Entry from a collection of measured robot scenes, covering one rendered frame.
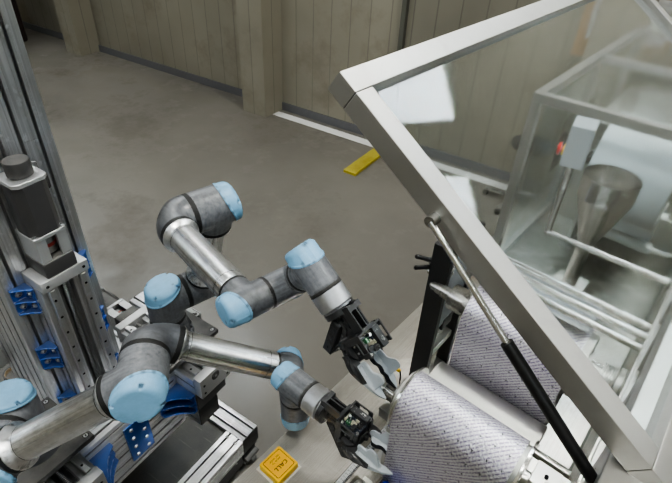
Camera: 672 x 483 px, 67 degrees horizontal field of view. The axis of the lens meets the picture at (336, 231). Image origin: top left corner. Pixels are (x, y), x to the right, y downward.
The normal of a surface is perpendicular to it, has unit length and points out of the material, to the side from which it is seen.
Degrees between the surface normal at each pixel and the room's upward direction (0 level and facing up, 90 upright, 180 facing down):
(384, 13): 90
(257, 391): 0
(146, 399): 87
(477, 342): 92
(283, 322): 0
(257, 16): 90
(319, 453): 0
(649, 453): 35
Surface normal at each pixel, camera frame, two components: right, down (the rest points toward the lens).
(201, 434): 0.04, -0.80
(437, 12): -0.55, 0.47
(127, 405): 0.29, 0.52
